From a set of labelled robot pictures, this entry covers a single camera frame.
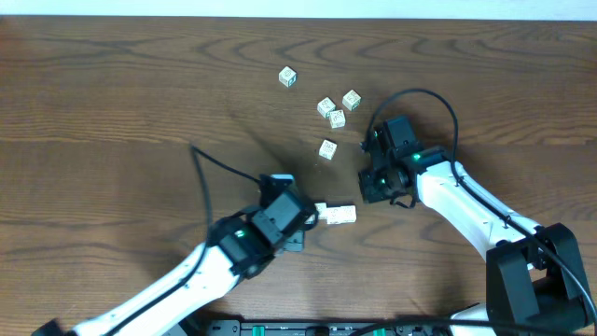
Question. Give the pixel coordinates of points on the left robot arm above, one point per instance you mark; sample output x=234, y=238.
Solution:
x=201, y=278

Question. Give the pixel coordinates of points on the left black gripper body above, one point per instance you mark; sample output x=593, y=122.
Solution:
x=298, y=229

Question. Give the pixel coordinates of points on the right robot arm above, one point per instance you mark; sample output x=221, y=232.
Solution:
x=535, y=278

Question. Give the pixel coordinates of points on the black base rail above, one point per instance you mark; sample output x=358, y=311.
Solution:
x=236, y=327

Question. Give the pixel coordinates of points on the wooden block with red mark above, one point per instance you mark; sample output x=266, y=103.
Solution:
x=312, y=219

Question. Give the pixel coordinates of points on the wooden block green edge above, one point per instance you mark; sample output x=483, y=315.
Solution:
x=351, y=100

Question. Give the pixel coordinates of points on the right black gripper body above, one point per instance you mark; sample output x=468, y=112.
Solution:
x=378, y=184

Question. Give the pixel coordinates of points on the wooden block with teal side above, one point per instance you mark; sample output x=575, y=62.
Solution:
x=287, y=76

